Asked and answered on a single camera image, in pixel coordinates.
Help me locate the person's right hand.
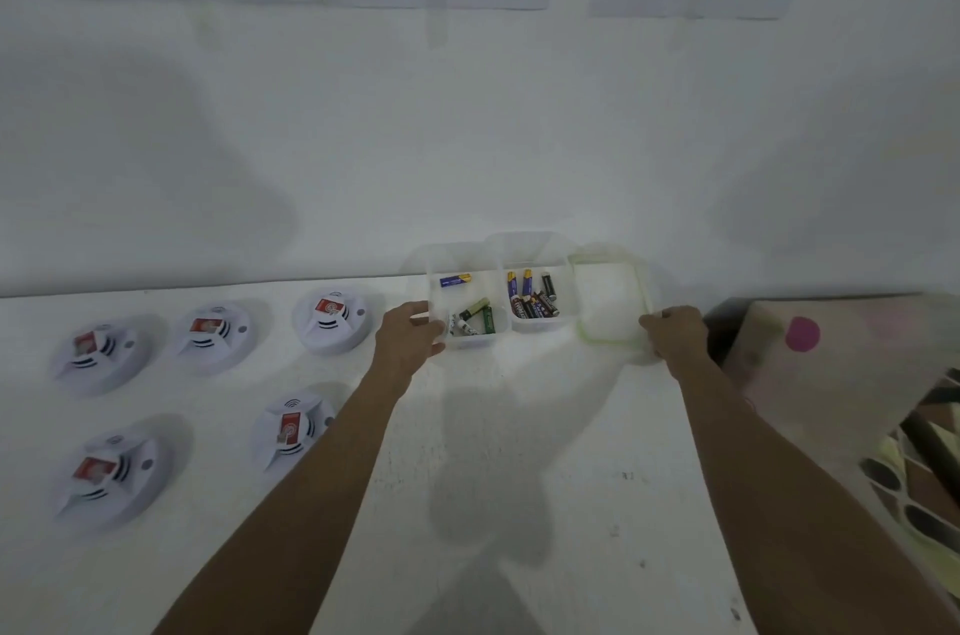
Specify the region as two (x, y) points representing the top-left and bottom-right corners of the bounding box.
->
(638, 305), (712, 370)

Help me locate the person's left hand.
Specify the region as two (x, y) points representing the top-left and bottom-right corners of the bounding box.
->
(372, 300), (449, 388)

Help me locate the pile of assorted batteries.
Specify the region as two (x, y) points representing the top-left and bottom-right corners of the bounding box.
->
(438, 272), (498, 338)

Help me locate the clear lid with green rim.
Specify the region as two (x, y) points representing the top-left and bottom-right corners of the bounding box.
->
(567, 245), (654, 349)

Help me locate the clear plastic container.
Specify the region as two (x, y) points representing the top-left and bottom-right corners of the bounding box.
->
(408, 244), (502, 352)
(483, 231), (583, 336)

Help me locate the person's left forearm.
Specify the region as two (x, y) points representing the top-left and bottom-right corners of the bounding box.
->
(152, 364), (410, 635)

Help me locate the person's right forearm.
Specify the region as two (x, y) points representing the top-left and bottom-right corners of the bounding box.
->
(667, 349), (960, 635)

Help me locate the cream fabric with pink dots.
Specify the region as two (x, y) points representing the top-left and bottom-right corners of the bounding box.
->
(723, 293), (960, 613)

